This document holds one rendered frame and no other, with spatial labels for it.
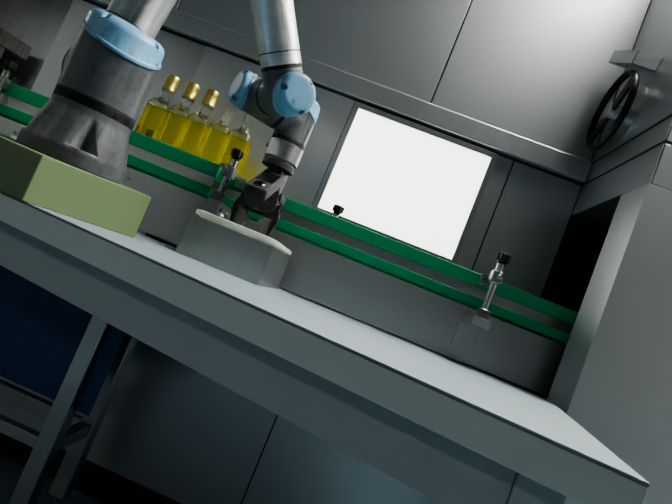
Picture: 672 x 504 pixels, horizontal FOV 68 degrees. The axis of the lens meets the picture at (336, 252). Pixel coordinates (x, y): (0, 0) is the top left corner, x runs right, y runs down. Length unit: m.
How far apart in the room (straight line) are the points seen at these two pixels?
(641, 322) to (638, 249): 0.15
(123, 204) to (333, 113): 0.79
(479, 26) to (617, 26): 0.39
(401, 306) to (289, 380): 0.69
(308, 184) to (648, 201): 0.82
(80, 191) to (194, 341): 0.30
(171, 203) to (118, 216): 0.37
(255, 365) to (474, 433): 0.24
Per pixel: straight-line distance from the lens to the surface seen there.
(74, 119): 0.80
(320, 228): 1.22
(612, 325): 1.13
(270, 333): 0.49
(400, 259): 1.21
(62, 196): 0.76
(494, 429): 0.44
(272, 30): 0.93
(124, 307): 0.65
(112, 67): 0.81
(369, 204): 1.39
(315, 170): 1.42
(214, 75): 1.57
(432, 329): 1.19
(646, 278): 1.16
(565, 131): 1.58
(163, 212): 1.19
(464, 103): 1.53
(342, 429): 0.51
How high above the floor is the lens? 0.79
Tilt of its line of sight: 4 degrees up
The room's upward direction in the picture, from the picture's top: 22 degrees clockwise
